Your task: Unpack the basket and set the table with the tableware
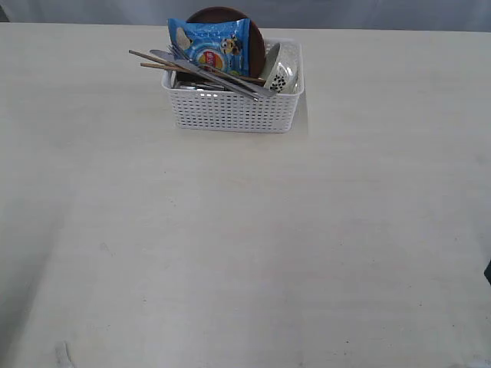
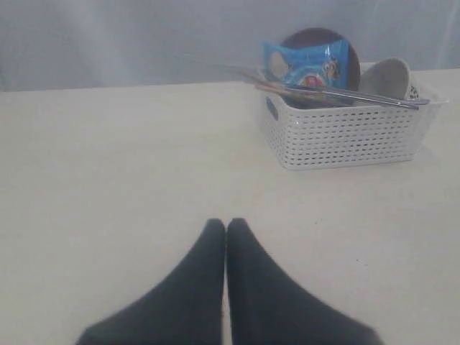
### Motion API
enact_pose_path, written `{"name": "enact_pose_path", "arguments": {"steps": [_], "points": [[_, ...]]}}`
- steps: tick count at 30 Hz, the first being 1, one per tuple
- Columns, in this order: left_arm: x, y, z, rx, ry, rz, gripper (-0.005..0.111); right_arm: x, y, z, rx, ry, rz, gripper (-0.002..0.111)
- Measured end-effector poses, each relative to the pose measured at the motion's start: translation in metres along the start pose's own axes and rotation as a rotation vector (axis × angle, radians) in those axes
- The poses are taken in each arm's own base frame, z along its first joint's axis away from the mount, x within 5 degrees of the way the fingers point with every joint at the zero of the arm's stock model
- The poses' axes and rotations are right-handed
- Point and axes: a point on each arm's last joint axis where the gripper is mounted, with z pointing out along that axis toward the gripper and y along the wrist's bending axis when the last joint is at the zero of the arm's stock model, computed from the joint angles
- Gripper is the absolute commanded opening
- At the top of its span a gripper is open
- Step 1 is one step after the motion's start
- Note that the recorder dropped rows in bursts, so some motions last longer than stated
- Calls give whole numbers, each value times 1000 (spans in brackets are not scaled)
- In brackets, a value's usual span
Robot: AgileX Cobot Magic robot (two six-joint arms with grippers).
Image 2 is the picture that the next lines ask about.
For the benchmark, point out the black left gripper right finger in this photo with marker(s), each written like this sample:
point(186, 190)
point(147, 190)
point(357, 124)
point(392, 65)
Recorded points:
point(268, 307)

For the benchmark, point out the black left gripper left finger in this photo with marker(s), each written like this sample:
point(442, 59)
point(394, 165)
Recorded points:
point(184, 308)

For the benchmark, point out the wooden chopstick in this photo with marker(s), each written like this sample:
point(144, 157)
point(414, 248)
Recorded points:
point(300, 97)
point(259, 81)

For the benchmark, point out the silver table knife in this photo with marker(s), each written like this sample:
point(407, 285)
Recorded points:
point(357, 96)

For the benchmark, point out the silver fork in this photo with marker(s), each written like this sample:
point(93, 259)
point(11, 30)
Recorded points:
point(260, 72)

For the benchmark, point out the blue chips bag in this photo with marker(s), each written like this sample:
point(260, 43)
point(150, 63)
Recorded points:
point(323, 65)

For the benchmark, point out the brown round wooden plate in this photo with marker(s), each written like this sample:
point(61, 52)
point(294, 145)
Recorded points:
point(315, 36)

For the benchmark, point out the white perforated plastic basket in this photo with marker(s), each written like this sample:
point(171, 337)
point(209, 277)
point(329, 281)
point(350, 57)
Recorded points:
point(304, 139)

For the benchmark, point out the white patterned ceramic bowl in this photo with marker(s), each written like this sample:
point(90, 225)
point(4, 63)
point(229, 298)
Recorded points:
point(390, 77)

